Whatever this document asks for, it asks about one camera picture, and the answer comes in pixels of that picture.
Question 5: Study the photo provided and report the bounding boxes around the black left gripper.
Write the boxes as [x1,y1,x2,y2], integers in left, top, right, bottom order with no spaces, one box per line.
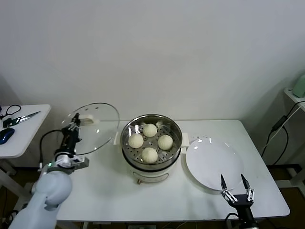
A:
[59,112,81,153]

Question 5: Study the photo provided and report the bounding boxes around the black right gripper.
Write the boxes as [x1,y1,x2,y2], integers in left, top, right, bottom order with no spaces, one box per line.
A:
[220,173,255,224]

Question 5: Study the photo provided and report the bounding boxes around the round glass pot lid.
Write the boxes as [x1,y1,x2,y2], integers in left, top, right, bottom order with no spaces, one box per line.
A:
[61,102,120,155]

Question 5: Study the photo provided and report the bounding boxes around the white steamed baozi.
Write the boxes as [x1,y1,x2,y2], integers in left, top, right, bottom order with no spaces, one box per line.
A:
[157,135,174,151]
[142,123,158,138]
[141,147,159,165]
[128,133,144,149]

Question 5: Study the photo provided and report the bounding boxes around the stainless steel steamer basket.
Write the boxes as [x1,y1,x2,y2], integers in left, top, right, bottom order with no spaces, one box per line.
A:
[120,114,183,167]

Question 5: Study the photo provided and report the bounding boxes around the round white plate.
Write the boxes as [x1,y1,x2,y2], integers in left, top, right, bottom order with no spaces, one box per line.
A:
[185,137,245,191]

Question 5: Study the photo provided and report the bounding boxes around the white side table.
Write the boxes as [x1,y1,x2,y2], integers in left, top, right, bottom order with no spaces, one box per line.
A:
[0,104,52,210]

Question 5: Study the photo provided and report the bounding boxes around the blue computer mouse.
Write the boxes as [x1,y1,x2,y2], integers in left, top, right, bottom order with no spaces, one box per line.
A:
[0,127,16,145]

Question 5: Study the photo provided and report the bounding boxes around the white electric cooker base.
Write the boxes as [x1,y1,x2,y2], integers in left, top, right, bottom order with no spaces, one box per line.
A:
[115,132,191,186]

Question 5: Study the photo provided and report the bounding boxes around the white power strip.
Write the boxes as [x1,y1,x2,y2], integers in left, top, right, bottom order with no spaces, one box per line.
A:
[127,224,159,229]

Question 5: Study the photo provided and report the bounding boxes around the white shelf stand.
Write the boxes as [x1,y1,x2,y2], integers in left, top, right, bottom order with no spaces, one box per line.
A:
[266,87,305,189]

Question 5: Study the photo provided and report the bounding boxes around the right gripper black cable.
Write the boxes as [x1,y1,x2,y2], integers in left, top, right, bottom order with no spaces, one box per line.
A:
[225,211,240,229]

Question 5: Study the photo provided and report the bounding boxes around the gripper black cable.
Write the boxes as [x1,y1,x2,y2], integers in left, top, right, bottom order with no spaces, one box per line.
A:
[225,211,240,229]
[39,128,67,172]

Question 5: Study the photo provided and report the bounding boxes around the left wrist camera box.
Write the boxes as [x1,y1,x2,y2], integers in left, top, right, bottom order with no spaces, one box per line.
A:
[70,156,90,170]

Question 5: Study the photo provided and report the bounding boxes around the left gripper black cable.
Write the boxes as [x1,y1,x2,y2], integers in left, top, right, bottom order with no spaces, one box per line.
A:
[39,128,67,172]

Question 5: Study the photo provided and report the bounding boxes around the scissors with dark handles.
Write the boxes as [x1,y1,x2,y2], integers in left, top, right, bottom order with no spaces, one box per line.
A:
[2,110,42,127]

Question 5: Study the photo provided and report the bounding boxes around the black cord loop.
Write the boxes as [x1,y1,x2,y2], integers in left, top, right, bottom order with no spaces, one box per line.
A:
[0,104,21,120]

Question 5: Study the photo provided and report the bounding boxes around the black cable with adapter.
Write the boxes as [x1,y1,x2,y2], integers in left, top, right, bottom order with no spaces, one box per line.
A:
[261,101,305,166]

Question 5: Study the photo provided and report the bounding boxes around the thin white cable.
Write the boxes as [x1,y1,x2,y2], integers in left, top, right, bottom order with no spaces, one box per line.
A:
[261,104,305,156]

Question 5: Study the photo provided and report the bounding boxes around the black floor cables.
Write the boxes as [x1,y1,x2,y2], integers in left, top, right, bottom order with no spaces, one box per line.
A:
[0,209,20,226]

